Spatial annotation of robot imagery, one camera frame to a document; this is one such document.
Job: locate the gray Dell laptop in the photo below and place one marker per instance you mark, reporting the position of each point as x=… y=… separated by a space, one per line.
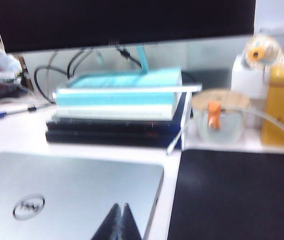
x=81 y=190

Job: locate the white storage box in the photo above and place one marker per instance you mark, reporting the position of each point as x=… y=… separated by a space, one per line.
x=242 y=77

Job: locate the gray desk divider panel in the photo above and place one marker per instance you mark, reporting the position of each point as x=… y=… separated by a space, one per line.
x=207 y=55

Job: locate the yellow metal tin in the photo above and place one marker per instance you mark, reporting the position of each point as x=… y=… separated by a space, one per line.
x=282 y=105

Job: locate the white crumpled plastic bag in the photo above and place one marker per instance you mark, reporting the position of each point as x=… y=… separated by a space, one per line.
x=6 y=62

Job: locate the black mouse pad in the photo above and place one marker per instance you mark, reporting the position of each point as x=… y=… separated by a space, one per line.
x=237 y=195

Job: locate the white round pot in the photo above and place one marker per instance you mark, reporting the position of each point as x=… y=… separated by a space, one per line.
x=222 y=125

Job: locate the white book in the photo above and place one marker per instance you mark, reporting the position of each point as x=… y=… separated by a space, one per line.
x=106 y=112

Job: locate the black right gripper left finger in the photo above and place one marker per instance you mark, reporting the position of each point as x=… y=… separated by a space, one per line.
x=109 y=227

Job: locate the orange cat figurine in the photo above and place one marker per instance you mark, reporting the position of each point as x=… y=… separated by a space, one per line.
x=214 y=115

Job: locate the sunflower plush toy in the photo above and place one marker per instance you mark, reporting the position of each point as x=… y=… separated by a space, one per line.
x=259 y=52

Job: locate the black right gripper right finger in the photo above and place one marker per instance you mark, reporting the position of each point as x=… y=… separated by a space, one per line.
x=131 y=227

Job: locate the teal monitor stand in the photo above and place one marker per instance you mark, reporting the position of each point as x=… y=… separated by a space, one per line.
x=143 y=62

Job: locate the teal book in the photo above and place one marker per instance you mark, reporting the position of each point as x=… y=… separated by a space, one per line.
x=119 y=100

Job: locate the large black AOC monitor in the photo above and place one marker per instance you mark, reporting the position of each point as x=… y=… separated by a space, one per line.
x=119 y=20

